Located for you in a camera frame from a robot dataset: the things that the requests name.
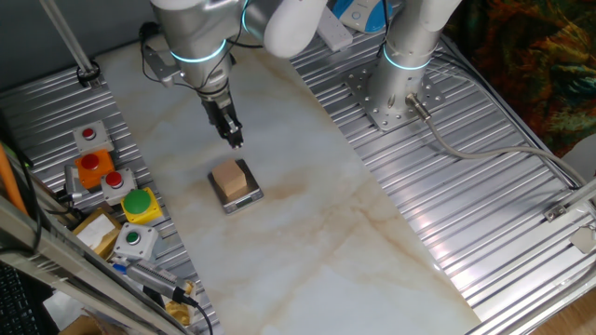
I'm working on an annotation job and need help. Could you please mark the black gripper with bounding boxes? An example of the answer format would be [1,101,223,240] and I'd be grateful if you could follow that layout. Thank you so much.
[200,91,245,150]

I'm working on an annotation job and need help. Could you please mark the wooden block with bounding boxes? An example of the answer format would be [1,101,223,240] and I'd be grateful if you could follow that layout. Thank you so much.
[211,158,248,202]

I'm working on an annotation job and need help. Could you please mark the silver digital scale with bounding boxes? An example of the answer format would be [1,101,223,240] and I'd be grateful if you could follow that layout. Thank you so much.
[207,158,264,215]

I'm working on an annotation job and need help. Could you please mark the yellow box green mushroom button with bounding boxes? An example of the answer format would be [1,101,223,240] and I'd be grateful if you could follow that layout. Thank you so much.
[120,186,164,226]

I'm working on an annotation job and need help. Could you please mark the grey box flat red button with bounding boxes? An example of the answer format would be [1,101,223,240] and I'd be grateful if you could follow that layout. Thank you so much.
[72,119,115,155]

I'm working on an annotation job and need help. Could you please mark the grey box red mushroom button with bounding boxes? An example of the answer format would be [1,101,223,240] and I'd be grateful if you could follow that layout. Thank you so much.
[100,167,139,207]

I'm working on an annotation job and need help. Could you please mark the orange box red button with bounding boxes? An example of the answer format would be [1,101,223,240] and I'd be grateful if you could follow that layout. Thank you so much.
[74,148,116,190]

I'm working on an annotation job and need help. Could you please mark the grey box green button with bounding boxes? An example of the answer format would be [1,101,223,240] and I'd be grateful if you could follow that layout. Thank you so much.
[113,221,159,261]

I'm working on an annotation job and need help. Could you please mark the marble pattern board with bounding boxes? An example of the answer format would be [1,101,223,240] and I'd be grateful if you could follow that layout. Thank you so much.
[95,4,483,335]

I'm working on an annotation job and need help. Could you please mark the white power strip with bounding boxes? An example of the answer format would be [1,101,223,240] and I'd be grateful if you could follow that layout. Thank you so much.
[316,7,354,52]

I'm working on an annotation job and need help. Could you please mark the black pole clamp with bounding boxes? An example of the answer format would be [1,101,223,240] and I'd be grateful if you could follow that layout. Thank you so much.
[76,60,102,88]

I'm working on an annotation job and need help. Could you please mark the blue and white device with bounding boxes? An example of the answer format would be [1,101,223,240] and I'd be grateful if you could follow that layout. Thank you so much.
[331,0,395,34]

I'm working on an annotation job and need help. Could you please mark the metal pole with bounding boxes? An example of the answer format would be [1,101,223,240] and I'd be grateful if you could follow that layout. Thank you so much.
[39,0,102,89]

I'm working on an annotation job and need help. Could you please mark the yellow packaging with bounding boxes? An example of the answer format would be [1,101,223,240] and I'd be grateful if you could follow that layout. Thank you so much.
[165,281,196,327]

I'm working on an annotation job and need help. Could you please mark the orange pole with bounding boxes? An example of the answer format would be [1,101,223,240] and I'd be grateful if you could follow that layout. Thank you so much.
[0,141,29,216]

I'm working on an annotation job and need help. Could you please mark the white paper sheet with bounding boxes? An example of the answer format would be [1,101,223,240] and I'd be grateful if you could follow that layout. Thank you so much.
[42,290,88,332]

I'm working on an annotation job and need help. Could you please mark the cardboard box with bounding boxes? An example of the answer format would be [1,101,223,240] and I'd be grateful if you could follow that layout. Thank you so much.
[58,314,129,335]

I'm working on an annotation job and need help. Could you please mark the black keyboard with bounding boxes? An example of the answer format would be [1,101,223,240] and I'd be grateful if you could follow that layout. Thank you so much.
[0,262,55,335]

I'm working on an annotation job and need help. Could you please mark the colourful patterned cloth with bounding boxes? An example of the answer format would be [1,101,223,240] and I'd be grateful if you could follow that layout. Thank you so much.
[446,0,596,159]

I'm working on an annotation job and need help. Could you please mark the white tag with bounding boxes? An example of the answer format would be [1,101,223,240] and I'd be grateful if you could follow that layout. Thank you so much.
[568,222,596,255]

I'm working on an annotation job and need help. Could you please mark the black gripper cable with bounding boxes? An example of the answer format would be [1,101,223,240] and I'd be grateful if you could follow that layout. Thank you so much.
[199,0,264,92]

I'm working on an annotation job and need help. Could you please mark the silver camera mount bracket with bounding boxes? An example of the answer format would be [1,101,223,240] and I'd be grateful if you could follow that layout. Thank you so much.
[141,44,181,87]

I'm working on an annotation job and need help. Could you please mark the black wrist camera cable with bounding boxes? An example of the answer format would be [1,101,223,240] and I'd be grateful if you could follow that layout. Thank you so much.
[139,27,196,92]

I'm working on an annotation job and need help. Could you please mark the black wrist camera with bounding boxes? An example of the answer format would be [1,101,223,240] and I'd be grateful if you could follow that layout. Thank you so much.
[138,20,162,46]

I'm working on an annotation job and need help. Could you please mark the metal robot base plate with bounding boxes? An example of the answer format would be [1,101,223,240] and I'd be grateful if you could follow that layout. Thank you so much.
[344,60,446,132]

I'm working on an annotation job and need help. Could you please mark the silver ribbed camera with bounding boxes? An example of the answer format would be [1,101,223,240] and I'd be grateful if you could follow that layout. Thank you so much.
[124,258,187,303]

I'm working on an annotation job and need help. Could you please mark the black plug cable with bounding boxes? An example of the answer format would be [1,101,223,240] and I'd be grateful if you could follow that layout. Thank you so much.
[44,193,83,216]

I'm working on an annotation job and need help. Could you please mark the black usb cable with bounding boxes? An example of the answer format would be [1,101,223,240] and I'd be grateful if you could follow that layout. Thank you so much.
[174,288,215,335]

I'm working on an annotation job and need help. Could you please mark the aluminium frame beam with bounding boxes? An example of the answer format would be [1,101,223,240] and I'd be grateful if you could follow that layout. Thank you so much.
[0,194,187,335]

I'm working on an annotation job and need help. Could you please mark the thick grey robot cable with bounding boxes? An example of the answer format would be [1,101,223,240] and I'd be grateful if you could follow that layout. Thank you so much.
[404,92,588,187]

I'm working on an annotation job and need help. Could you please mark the small metal bracket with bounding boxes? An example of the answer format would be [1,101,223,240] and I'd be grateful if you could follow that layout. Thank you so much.
[543,203,570,223]

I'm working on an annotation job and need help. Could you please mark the aluminium frame bar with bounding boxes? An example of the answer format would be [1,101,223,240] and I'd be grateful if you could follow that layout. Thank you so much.
[561,179,596,210]

